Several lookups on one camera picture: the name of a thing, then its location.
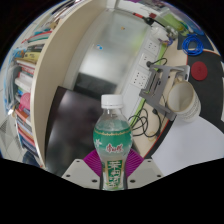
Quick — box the black computer monitor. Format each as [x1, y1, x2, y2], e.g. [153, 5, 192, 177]
[44, 85, 113, 178]

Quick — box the beige shelf unit with books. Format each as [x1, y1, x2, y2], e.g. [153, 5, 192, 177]
[2, 0, 111, 168]

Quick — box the green drinking glass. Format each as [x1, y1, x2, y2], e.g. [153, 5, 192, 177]
[172, 19, 193, 35]

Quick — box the large white paper sheet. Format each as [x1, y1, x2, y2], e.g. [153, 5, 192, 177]
[153, 114, 224, 178]

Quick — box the blue coiled cable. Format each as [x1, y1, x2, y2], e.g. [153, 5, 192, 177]
[182, 33, 205, 57]

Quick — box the black cable bundle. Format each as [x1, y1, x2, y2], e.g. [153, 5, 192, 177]
[128, 107, 162, 139]

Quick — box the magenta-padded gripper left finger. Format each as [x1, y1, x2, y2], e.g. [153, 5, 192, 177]
[61, 148, 103, 191]

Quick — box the green-labelled clear drink bottle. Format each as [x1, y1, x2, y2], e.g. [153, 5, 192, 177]
[92, 94, 134, 192]

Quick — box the flat round red coaster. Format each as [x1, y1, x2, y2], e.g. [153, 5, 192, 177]
[190, 61, 209, 82]

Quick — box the grey metal laptop stand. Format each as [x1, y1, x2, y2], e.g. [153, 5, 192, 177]
[138, 63, 191, 122]

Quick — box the cream ceramic mug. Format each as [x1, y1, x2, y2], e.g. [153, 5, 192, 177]
[166, 79, 202, 123]

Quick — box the black desk mat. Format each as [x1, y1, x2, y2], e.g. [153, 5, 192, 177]
[143, 49, 224, 160]

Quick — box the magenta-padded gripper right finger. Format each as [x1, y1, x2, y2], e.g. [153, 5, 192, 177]
[125, 148, 165, 190]

